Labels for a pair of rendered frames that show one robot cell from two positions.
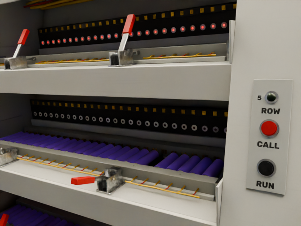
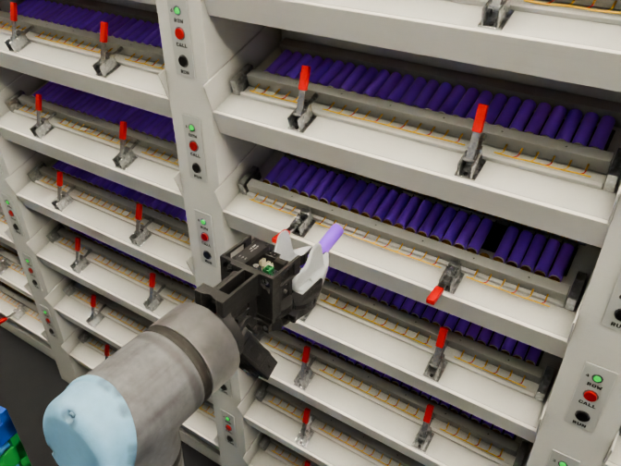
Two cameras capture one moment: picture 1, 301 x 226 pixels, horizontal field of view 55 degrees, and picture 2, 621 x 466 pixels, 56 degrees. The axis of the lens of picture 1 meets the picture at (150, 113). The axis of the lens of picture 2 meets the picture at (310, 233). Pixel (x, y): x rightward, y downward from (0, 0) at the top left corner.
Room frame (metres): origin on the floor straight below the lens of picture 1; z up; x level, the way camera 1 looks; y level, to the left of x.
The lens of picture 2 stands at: (-0.24, 0.23, 1.50)
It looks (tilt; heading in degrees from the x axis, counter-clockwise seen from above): 34 degrees down; 3
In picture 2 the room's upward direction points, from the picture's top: straight up
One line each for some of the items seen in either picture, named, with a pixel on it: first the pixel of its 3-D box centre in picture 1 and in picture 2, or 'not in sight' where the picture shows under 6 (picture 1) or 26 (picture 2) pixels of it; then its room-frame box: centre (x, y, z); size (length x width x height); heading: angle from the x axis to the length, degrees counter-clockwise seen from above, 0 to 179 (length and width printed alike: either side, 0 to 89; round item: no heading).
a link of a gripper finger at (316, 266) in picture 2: not in sight; (313, 263); (0.32, 0.25, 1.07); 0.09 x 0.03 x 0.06; 145
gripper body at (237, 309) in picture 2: not in sight; (245, 300); (0.24, 0.32, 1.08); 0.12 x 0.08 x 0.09; 150
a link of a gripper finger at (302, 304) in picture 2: not in sight; (293, 298); (0.28, 0.27, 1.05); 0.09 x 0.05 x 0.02; 145
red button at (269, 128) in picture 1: (269, 128); not in sight; (0.32, -0.13, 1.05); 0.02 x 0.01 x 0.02; 59
